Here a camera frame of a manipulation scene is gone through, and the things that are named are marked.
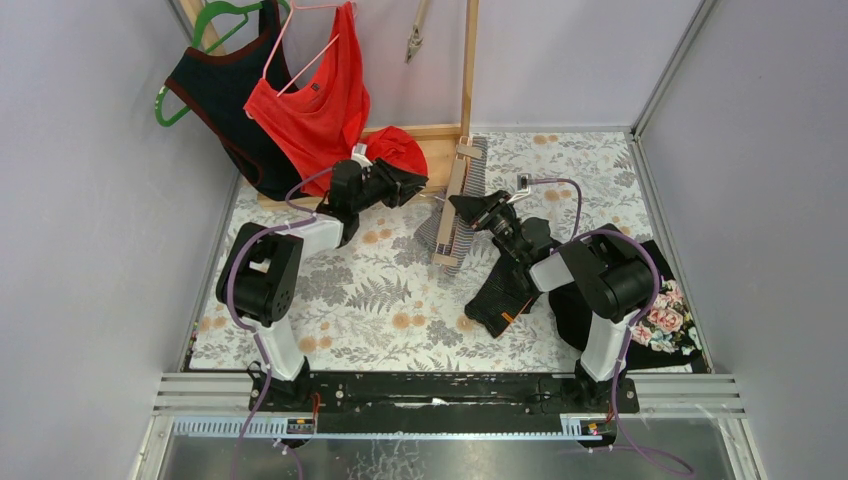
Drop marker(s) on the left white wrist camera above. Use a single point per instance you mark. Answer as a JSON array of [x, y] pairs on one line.
[[359, 155]]

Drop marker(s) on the black underwear orange trim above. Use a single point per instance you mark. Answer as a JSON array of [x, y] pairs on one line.
[[503, 296]]

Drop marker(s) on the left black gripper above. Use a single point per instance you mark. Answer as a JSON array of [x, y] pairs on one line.
[[395, 187]]

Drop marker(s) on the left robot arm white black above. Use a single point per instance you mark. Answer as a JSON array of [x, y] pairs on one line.
[[258, 282]]

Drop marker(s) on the pink wire hanger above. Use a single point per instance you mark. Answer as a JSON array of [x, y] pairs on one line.
[[305, 38]]

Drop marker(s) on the black floral garment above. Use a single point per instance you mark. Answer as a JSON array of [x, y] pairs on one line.
[[666, 337]]

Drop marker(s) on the wooden clip hanger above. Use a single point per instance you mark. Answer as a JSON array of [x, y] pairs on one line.
[[464, 153]]

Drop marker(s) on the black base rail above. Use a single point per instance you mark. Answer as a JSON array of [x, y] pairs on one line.
[[344, 402]]

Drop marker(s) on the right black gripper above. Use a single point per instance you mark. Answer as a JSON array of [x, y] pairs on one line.
[[486, 212]]

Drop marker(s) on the grey striped underwear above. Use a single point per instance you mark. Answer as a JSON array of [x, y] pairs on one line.
[[463, 234]]

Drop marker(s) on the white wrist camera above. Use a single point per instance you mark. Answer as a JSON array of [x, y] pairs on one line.
[[523, 188], [359, 155]]

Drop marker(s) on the floral patterned table mat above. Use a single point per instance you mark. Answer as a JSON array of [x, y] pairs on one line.
[[379, 303]]

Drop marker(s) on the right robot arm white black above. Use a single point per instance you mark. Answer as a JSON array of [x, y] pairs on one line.
[[616, 277]]

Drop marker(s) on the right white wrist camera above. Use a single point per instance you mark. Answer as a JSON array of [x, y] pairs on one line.
[[523, 188]]

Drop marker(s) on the wooden clothes rack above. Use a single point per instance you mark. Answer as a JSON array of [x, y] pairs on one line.
[[437, 141]]

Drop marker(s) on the dark tank top red trim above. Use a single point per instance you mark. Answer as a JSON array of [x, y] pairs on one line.
[[216, 89]]

